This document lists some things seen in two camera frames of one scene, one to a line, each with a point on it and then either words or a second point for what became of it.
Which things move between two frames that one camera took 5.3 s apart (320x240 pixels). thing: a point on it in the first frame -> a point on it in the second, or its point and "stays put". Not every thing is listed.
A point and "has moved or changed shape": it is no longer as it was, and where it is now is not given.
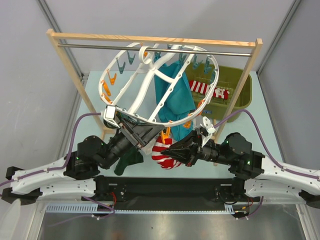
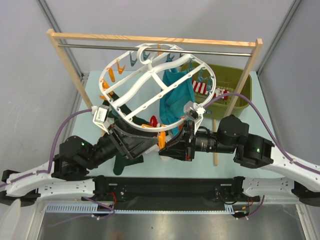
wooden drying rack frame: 255,44 stays put
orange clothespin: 165,135 -> 161,140
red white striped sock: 204,88 stays put
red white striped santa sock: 166,162 -> 153,122
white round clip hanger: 165,46 has moved or changed shape
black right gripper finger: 185,144 -> 180,137
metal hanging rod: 154,50 stays put
